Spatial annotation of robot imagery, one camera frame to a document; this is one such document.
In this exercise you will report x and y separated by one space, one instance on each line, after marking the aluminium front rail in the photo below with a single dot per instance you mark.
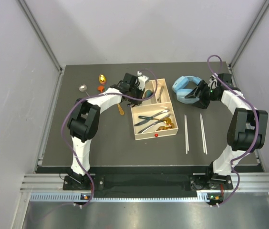
249 182

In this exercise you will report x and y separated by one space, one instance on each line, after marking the silver round ladle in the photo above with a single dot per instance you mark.
83 88

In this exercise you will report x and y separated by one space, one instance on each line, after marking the light blue headphones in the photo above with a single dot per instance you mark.
183 94

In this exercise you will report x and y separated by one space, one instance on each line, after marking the silver fork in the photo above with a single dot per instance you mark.
159 100

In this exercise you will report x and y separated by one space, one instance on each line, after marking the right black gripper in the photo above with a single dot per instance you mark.
202 86

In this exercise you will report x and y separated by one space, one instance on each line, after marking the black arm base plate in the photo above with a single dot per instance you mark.
119 182

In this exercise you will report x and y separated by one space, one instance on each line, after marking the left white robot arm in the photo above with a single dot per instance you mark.
84 118

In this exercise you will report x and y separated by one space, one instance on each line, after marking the dark teal handled knife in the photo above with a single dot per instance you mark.
145 119

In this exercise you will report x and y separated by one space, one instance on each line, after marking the right aluminium frame post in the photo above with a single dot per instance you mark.
249 34

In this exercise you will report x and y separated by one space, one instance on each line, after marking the cream divided utensil box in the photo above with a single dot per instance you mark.
151 107

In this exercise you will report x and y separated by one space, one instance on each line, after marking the white chopstick inner right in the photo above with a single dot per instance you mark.
203 133

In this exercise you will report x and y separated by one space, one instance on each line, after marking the teal silicone spoon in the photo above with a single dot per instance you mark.
148 93

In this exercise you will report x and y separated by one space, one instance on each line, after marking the silver knife lower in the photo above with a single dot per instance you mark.
161 120

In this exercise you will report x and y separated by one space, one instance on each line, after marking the plain gold spoon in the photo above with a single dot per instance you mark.
169 124

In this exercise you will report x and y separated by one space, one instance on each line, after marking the gold butter knife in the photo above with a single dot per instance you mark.
121 111

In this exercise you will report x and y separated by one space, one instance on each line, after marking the left aluminium frame post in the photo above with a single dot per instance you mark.
39 33

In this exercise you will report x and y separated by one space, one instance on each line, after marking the orange silicone spoon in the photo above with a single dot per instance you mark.
101 88

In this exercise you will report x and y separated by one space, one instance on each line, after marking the aluminium frame post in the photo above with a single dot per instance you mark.
39 33
249 34

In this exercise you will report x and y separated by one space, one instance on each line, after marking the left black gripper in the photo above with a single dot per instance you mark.
140 91

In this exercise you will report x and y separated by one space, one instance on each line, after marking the slotted cable duct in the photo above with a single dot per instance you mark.
81 198

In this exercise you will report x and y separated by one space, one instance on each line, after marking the ornate gold spoon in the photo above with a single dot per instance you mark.
163 128

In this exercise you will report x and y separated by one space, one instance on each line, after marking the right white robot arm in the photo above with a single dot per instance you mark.
247 130

